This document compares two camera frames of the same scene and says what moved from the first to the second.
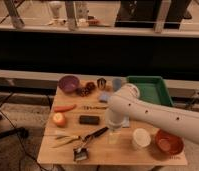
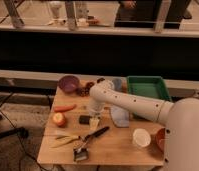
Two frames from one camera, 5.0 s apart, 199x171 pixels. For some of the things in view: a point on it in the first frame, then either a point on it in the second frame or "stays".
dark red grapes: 85,91 stays
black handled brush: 81,153 stays
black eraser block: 89,119 stays
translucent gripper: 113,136 -> 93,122
